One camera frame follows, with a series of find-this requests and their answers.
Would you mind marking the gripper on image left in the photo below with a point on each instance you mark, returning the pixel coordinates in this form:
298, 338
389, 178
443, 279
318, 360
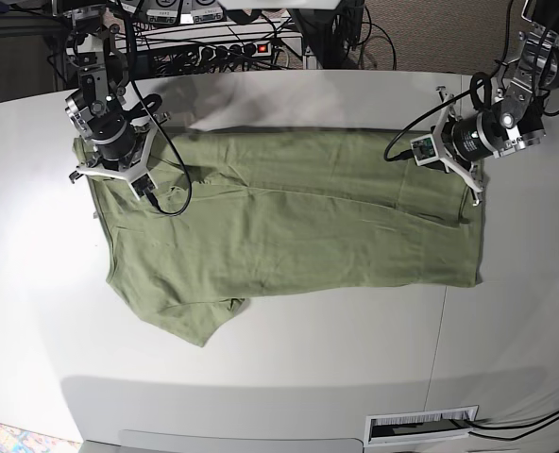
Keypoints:
116, 144

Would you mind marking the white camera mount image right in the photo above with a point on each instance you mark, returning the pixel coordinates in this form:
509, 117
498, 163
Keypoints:
437, 149

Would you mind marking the white power strip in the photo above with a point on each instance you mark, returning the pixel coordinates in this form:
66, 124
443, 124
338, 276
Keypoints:
266, 53

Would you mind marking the green T-shirt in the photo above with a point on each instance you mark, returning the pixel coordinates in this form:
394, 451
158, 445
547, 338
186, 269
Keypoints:
246, 215

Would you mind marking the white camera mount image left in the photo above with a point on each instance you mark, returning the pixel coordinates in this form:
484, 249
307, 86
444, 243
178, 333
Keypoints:
136, 175

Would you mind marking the white camera mount image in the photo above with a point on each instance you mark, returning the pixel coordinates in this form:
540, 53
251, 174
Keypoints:
437, 149
136, 175

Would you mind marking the table cable grommet slot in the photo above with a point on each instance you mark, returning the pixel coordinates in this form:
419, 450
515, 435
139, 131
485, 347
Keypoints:
418, 427

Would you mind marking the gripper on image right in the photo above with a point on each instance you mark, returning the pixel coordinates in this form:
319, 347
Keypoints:
467, 141

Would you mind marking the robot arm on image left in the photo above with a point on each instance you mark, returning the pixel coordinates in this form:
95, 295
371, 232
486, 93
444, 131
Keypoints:
96, 108

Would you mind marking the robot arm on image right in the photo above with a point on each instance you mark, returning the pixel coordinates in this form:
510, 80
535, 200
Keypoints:
513, 120

